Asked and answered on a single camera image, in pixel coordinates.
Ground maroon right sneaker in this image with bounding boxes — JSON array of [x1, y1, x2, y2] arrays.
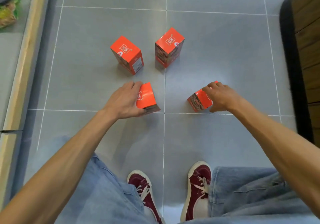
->
[[180, 161, 212, 223]]

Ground person's right forearm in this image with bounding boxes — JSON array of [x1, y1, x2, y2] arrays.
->
[[229, 98, 320, 220]]

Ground person's left hand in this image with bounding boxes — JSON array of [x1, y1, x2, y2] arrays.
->
[[99, 81, 148, 120]]

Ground blue denim jeans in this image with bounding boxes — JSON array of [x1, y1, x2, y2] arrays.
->
[[24, 135, 320, 224]]

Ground person's left forearm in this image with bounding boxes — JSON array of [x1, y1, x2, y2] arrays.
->
[[0, 109, 118, 224]]

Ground wooden shelf with black base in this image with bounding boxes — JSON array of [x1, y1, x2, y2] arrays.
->
[[279, 0, 320, 149]]

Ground orange snack box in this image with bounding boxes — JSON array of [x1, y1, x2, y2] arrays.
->
[[187, 81, 218, 113], [136, 82, 161, 113], [155, 27, 185, 69], [110, 36, 144, 76]]

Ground person's right hand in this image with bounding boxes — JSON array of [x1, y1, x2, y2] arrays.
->
[[201, 81, 245, 113]]

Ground maroon sneaker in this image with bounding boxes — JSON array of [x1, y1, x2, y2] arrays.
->
[[180, 161, 212, 223], [126, 170, 165, 224]]

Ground maroon left sneaker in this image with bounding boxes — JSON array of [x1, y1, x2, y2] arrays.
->
[[126, 170, 165, 224]]

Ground green yellow snack packet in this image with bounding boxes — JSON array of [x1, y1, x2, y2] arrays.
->
[[0, 0, 22, 29]]

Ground glass-top display cabinet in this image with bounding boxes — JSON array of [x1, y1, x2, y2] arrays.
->
[[0, 0, 53, 213]]

